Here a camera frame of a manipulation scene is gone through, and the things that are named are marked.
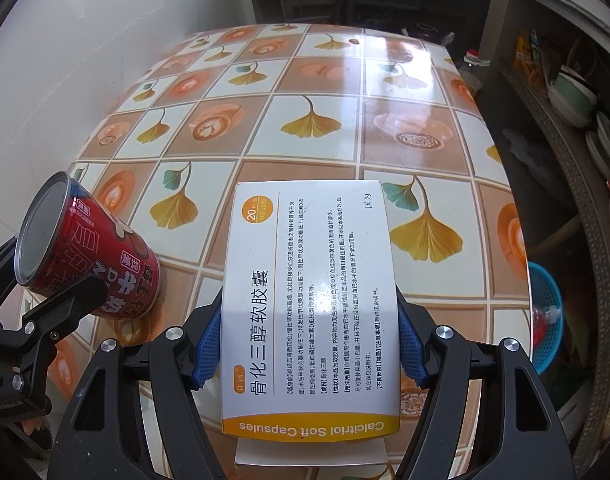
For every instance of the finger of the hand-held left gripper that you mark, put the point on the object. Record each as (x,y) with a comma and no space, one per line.
(60,317)
(2,275)

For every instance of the stacked white plates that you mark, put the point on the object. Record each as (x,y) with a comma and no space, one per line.
(602,145)

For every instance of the patterned edge storage shelf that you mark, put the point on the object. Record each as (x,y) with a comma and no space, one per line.
(565,175)

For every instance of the red drink can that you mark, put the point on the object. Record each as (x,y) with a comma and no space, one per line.
(100,265)

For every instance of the red cap plastic bottle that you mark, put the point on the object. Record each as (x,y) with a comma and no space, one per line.
(472,67)

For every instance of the blue plastic basket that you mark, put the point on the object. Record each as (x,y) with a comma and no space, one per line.
(552,290)

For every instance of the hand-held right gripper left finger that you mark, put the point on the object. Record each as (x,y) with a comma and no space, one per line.
(210,340)

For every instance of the ginkgo print tablecloth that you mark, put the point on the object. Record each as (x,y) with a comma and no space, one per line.
(335,125)

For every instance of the green white bowls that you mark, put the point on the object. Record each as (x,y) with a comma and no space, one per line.
(570,100)

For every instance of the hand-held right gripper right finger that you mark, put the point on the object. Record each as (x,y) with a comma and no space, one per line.
(410,345)

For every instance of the white yellow medicine box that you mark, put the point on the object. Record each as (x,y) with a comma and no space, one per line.
(310,310)

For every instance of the yellow seasoning packets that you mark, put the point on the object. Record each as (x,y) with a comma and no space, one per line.
(525,52)

